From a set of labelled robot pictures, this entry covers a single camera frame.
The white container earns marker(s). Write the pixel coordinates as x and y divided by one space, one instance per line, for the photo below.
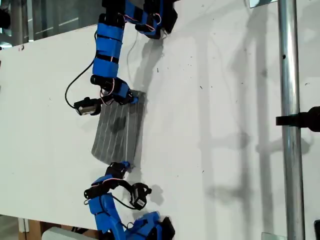
60 235

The black round object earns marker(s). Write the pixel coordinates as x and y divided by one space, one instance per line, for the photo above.
4 18

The grey striped towel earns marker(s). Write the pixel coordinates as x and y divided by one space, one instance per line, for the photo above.
120 140

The black clamp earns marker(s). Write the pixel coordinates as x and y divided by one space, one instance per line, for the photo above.
300 120

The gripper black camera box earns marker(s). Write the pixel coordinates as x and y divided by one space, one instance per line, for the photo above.
140 197
85 108

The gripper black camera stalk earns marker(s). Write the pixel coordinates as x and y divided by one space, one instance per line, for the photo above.
98 110
125 185

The wooden table leg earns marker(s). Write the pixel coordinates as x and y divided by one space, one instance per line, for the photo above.
35 230

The metal corner plate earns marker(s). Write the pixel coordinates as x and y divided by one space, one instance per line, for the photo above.
260 2

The steel post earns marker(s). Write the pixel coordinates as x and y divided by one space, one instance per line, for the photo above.
290 75

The small black box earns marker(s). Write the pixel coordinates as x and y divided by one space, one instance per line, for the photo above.
317 227

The small dark clip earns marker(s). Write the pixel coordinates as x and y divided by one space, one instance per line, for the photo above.
21 47

